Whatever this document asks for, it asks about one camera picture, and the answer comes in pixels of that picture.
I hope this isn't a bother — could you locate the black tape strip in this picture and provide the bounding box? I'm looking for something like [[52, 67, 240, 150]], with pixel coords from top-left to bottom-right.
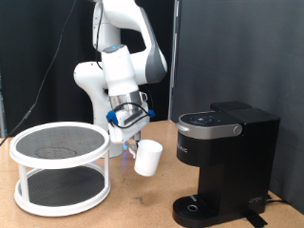
[[242, 213, 269, 228]]

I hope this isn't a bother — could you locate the black power cord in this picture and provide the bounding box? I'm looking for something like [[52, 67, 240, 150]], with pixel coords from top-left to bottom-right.
[[265, 193, 290, 205]]

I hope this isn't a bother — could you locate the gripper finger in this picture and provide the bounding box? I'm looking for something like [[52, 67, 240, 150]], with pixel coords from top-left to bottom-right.
[[132, 130, 143, 149]]

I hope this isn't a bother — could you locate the white mug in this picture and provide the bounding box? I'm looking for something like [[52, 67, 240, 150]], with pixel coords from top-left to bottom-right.
[[127, 139, 164, 178]]

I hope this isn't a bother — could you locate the black Keurig coffee machine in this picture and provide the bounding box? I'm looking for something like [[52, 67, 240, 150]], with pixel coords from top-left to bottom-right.
[[172, 101, 281, 228]]

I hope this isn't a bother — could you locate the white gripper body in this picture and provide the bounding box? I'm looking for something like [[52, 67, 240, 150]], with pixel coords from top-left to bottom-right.
[[107, 100, 151, 145]]

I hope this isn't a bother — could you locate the white two-tier turntable shelf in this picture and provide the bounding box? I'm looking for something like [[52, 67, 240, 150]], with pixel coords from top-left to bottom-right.
[[9, 121, 112, 218]]

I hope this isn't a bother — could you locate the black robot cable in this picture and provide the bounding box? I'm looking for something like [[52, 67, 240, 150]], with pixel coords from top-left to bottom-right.
[[0, 0, 153, 148]]

